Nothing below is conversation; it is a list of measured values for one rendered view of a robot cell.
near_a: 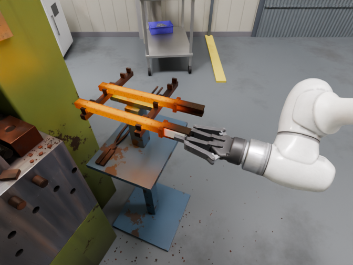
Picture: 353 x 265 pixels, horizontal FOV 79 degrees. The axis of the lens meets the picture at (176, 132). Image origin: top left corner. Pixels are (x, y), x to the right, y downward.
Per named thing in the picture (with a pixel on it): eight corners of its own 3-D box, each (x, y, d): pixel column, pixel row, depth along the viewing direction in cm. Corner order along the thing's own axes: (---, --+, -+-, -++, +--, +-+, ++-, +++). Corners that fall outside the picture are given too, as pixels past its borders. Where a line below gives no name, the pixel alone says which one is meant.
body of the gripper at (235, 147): (238, 172, 59) (206, 162, 61) (244, 150, 64) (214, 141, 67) (244, 155, 53) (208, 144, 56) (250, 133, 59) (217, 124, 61)
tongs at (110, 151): (156, 87, 127) (156, 85, 126) (163, 88, 126) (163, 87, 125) (95, 163, 88) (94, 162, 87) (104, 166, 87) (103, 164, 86)
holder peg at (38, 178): (50, 182, 67) (46, 177, 65) (43, 190, 65) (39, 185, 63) (41, 177, 68) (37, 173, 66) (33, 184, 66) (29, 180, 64)
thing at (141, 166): (187, 125, 107) (187, 122, 106) (151, 192, 81) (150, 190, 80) (135, 110, 115) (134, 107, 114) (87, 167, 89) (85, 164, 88)
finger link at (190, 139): (221, 152, 62) (220, 155, 61) (184, 143, 64) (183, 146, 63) (224, 143, 59) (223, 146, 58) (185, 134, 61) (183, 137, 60)
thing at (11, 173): (21, 171, 63) (19, 168, 62) (17, 179, 61) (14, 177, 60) (5, 172, 62) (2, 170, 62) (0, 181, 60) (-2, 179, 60)
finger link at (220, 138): (225, 141, 59) (226, 138, 60) (188, 128, 63) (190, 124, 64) (222, 150, 62) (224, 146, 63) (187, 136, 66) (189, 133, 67)
